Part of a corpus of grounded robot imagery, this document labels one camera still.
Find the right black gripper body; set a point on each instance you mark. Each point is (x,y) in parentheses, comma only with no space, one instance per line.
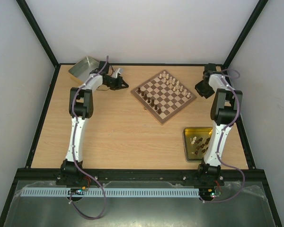
(202,90)

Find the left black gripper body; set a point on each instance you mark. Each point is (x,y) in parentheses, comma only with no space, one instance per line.
(112,83)

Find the wooden chess board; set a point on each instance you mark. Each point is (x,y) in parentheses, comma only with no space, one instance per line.
(163,95)

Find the gold tin tray with pieces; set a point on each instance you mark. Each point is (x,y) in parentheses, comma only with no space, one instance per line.
(200,132)

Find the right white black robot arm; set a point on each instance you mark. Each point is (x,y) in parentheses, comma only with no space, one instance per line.
(224,113)

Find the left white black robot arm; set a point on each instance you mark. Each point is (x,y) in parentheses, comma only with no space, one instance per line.
(81,109)

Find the empty silver gold tin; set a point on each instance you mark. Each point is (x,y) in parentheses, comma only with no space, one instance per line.
(81,70)

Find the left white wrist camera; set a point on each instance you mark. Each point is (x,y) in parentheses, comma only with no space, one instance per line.
(117,73)

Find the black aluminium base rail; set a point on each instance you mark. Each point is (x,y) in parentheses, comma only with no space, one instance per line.
(75,178)

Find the grey slotted cable duct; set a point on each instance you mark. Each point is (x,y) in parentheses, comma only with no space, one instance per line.
(112,192)

